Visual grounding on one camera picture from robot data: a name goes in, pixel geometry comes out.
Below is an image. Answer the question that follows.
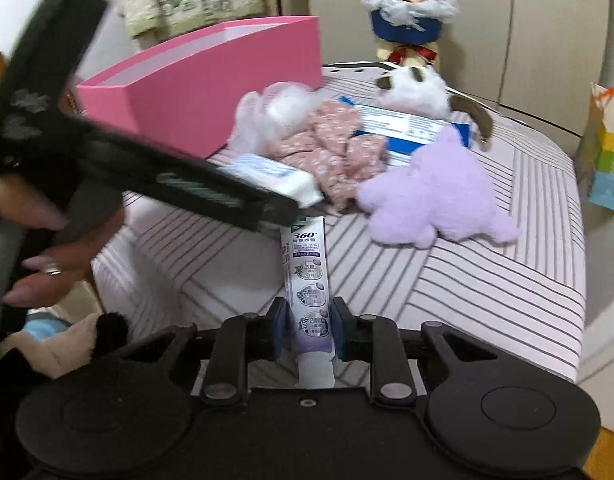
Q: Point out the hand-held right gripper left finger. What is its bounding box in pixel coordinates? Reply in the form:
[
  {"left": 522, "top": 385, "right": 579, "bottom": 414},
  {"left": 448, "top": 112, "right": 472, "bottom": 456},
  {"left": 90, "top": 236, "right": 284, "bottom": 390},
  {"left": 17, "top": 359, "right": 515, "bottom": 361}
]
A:
[{"left": 118, "top": 297, "right": 289, "bottom": 407}]

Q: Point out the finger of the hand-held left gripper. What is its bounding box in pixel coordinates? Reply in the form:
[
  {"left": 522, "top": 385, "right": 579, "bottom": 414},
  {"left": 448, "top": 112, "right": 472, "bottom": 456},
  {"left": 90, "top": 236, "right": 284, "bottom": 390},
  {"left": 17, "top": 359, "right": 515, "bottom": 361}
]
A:
[{"left": 84, "top": 126, "right": 301, "bottom": 234}]

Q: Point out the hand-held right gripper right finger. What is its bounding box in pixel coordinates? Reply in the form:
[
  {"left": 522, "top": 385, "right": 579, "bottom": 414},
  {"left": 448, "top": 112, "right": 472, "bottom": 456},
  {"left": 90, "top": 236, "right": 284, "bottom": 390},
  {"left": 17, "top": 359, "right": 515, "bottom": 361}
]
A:
[{"left": 331, "top": 296, "right": 498, "bottom": 407}]

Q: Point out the white purple toothpaste tube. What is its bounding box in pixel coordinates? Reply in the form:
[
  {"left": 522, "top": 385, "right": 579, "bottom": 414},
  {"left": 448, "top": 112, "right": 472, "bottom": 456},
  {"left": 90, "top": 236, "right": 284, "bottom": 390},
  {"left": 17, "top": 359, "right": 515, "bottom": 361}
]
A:
[{"left": 278, "top": 214, "right": 336, "bottom": 390}]

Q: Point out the white blue tissue pack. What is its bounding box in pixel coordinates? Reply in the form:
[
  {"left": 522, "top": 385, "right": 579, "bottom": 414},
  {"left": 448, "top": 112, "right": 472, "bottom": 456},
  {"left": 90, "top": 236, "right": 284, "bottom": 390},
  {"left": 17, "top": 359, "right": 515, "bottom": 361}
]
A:
[{"left": 221, "top": 152, "right": 322, "bottom": 208}]

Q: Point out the pink cardboard box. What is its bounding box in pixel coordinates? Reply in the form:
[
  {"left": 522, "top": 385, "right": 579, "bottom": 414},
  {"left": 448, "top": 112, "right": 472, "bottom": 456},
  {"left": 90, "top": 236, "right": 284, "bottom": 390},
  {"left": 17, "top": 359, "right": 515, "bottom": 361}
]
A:
[{"left": 77, "top": 16, "right": 322, "bottom": 160}]

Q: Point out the white fluffy cloth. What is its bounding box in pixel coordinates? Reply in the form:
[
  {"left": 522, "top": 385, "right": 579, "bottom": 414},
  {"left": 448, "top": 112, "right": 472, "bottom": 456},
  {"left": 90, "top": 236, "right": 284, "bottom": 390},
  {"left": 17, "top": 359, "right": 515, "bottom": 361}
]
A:
[{"left": 231, "top": 81, "right": 322, "bottom": 153}]

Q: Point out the mauve knitted plush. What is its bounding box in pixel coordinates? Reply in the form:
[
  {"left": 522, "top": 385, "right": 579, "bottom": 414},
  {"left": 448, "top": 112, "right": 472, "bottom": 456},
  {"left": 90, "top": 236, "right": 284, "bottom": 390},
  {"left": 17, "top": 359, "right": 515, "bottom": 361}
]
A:
[{"left": 264, "top": 100, "right": 389, "bottom": 213}]

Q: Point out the purple plush toy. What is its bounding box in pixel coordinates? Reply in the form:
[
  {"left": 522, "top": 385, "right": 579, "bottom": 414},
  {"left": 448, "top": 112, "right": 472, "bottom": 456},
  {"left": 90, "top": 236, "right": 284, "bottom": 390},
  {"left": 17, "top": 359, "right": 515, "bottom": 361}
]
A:
[{"left": 357, "top": 124, "right": 522, "bottom": 250}]

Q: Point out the blue white package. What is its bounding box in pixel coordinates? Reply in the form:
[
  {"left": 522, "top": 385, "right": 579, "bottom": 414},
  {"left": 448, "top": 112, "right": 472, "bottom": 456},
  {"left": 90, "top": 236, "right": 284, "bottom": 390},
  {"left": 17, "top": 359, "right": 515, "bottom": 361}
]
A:
[{"left": 337, "top": 94, "right": 475, "bottom": 163}]

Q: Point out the person's left hand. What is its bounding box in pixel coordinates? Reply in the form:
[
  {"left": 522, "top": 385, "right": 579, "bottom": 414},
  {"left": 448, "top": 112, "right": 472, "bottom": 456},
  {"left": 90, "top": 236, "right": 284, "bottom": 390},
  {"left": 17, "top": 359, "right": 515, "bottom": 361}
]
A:
[{"left": 0, "top": 172, "right": 127, "bottom": 308}]

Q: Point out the striped table cloth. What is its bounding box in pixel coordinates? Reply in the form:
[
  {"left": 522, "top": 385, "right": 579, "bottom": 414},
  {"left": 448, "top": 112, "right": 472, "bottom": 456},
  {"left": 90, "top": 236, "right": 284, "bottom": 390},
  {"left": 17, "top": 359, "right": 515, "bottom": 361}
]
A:
[{"left": 90, "top": 60, "right": 588, "bottom": 387}]

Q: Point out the beige black plush toy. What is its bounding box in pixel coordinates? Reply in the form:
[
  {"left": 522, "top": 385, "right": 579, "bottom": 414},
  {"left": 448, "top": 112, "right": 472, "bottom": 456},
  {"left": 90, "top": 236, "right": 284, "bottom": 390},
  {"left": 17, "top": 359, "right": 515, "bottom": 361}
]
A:
[{"left": 0, "top": 310, "right": 130, "bottom": 381}]

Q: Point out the cream round box red ribbon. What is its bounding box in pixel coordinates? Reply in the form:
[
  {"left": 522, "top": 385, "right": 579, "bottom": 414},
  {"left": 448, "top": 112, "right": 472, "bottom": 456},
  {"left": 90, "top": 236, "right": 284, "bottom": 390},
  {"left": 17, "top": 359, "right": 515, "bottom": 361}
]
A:
[{"left": 376, "top": 40, "right": 442, "bottom": 68}]

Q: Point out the white and black plush toy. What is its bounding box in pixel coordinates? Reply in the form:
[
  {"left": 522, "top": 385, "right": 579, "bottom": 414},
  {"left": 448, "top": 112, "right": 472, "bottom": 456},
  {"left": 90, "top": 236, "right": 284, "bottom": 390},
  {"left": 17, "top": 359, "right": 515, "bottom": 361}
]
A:
[{"left": 376, "top": 64, "right": 495, "bottom": 152}]

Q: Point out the flower bouquet blue wrap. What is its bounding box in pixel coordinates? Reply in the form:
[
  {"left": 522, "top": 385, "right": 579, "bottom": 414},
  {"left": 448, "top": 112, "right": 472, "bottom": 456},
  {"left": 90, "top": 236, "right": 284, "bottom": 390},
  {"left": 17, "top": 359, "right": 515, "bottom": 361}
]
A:
[{"left": 352, "top": 0, "right": 460, "bottom": 43}]

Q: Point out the colourful paper gift bag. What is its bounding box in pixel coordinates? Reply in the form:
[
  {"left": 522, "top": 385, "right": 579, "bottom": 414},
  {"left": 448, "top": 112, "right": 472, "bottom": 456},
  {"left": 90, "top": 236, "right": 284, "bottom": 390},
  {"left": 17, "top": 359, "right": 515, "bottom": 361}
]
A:
[{"left": 574, "top": 66, "right": 614, "bottom": 213}]

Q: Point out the white wardrobe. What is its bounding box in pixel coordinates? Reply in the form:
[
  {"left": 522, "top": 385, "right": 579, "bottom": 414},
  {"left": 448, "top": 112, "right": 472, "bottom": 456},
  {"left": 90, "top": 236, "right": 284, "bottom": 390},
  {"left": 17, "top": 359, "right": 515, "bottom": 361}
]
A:
[{"left": 274, "top": 0, "right": 612, "bottom": 126}]

